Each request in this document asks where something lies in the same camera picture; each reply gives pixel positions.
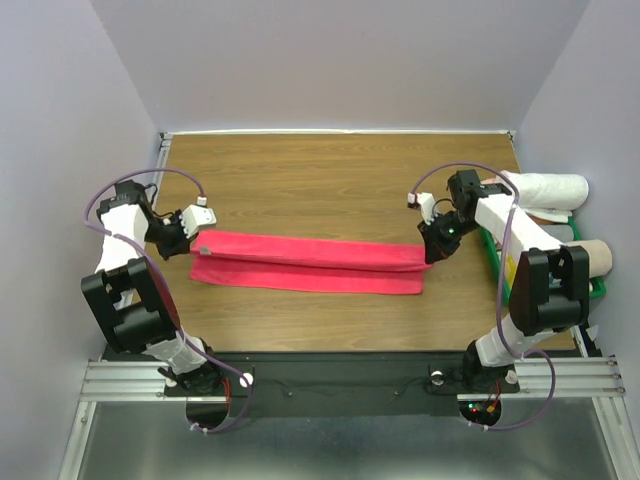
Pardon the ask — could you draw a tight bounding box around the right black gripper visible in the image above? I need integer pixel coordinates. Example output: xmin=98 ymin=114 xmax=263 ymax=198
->
xmin=417 ymin=210 xmax=480 ymax=264

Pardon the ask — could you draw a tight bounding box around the pink microfiber towel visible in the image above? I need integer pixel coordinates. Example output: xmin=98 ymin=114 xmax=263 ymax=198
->
xmin=190 ymin=231 xmax=431 ymax=295

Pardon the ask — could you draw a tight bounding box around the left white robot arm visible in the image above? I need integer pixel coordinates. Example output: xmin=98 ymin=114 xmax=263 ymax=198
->
xmin=81 ymin=179 xmax=229 ymax=396

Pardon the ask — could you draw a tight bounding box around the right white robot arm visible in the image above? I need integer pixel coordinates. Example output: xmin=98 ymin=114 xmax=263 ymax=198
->
xmin=407 ymin=162 xmax=590 ymax=390

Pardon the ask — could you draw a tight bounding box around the yellow towel in bin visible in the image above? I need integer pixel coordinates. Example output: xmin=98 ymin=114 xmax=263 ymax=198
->
xmin=503 ymin=254 xmax=517 ymax=297

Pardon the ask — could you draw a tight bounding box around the white rolled towel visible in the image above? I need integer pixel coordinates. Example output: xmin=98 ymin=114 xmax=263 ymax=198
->
xmin=495 ymin=171 xmax=589 ymax=211

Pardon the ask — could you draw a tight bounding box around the grey rolled towel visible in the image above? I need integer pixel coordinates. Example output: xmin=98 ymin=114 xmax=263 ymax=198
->
xmin=541 ymin=224 xmax=575 ymax=243

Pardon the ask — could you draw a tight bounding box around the beige rolled towel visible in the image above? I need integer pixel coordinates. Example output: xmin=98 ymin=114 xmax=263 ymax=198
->
xmin=580 ymin=240 xmax=613 ymax=278

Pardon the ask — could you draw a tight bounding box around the green plastic bin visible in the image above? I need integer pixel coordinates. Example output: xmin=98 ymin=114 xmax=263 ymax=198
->
xmin=479 ymin=217 xmax=607 ymax=307

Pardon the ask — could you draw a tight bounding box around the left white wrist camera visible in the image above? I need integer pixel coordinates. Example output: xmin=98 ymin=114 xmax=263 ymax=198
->
xmin=180 ymin=205 xmax=217 ymax=238

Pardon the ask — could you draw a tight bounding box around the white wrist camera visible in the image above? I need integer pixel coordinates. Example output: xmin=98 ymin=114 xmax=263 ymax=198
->
xmin=180 ymin=205 xmax=217 ymax=238
xmin=407 ymin=192 xmax=436 ymax=225

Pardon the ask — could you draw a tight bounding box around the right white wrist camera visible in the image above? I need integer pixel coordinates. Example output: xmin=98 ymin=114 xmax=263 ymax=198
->
xmin=407 ymin=192 xmax=436 ymax=225

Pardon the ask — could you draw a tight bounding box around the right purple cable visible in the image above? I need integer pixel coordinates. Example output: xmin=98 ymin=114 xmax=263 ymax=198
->
xmin=408 ymin=160 xmax=555 ymax=432

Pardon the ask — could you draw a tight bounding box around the purple cable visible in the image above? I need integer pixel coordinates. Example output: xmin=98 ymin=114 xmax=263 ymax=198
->
xmin=82 ymin=167 xmax=255 ymax=435
xmin=408 ymin=160 xmax=555 ymax=432

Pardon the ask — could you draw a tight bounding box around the aluminium frame rail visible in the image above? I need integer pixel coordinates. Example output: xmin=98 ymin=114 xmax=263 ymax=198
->
xmin=80 ymin=361 xmax=165 ymax=402

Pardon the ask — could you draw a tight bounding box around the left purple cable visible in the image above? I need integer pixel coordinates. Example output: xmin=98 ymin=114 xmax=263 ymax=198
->
xmin=82 ymin=167 xmax=255 ymax=435

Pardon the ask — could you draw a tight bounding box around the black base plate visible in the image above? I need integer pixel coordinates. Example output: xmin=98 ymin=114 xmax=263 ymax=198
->
xmin=102 ymin=351 xmax=521 ymax=421

